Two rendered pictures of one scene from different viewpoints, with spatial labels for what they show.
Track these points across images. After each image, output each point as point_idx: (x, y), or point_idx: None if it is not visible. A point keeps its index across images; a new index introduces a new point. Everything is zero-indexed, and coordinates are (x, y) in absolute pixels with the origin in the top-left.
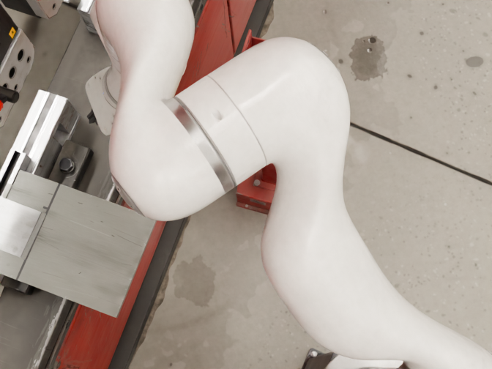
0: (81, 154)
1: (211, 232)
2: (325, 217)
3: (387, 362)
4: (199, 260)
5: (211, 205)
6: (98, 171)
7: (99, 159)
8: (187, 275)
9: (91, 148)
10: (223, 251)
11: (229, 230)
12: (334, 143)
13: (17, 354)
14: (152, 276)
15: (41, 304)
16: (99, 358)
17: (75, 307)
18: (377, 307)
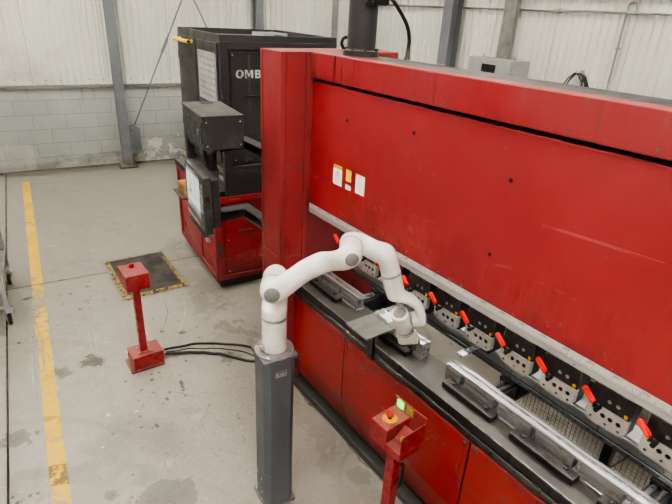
0: (404, 350)
1: (377, 494)
2: (323, 252)
3: (281, 355)
4: (367, 482)
5: None
6: (397, 355)
7: (401, 357)
8: (363, 474)
9: (405, 354)
10: (364, 493)
11: (372, 501)
12: (334, 251)
13: None
14: (371, 457)
15: None
16: (346, 385)
17: (360, 345)
18: (302, 262)
